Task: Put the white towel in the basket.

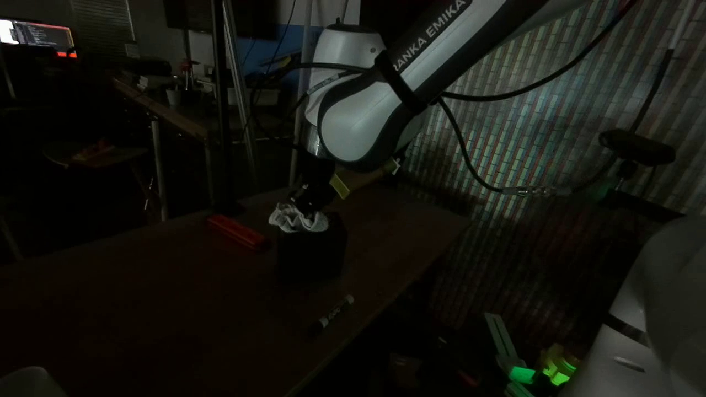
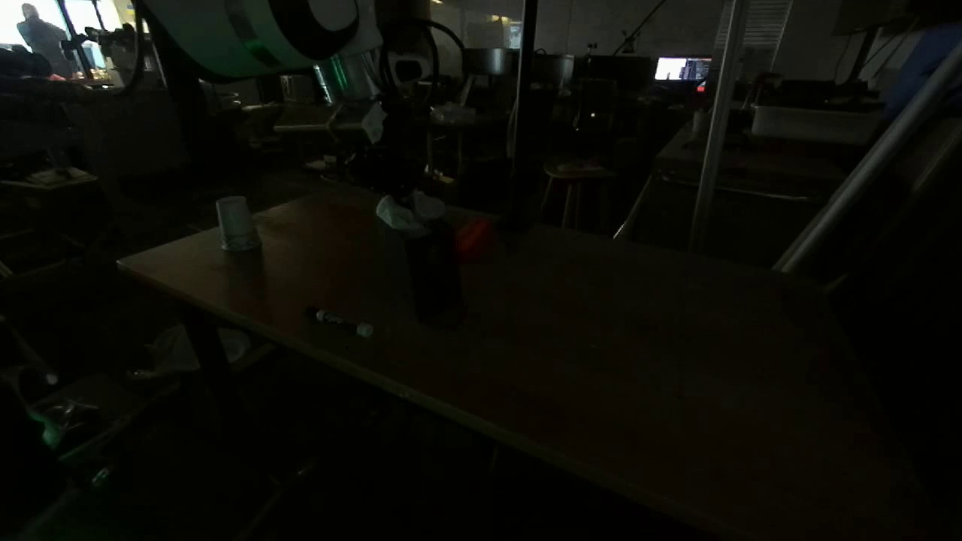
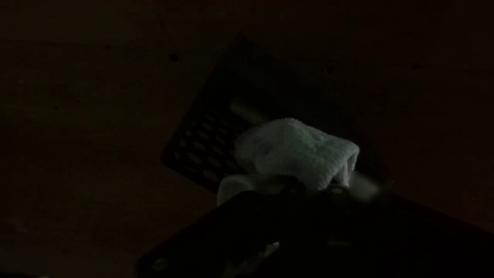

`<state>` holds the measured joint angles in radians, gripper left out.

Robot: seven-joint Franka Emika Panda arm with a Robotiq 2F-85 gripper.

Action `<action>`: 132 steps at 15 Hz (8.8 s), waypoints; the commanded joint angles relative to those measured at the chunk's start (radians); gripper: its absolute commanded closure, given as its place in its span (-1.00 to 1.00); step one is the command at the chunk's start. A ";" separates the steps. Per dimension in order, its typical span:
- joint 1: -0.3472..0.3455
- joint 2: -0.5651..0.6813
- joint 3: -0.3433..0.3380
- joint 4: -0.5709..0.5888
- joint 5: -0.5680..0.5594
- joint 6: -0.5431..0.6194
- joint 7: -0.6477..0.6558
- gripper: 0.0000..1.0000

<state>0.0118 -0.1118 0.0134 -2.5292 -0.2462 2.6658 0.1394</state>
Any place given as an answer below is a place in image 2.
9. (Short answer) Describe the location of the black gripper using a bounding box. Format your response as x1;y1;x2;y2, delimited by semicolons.
377;59;439;198

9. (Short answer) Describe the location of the white towel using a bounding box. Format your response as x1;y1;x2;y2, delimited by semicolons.
374;190;451;242

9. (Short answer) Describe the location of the black basket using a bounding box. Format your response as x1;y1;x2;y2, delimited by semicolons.
404;213;470;324

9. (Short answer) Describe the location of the dark vertical pole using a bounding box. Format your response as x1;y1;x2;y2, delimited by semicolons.
502;0;543;234

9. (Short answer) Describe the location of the red block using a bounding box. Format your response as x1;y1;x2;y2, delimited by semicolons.
451;218;498;266

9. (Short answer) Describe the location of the round stool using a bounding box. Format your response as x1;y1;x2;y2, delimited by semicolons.
538;159;619;234

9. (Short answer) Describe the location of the white paper cup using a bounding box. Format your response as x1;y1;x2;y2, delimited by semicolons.
213;193;263;255

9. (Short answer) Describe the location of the black marker with white label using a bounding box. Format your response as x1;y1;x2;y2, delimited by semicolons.
303;303;380;344

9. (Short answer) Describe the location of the lit computer monitor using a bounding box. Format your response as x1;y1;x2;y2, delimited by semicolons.
652;51;717;89

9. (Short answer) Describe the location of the grey metal pole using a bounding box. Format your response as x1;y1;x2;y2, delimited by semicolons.
684;0;753;254

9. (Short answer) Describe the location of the slanted grey metal bar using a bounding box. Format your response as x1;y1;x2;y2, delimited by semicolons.
770;41;962;279

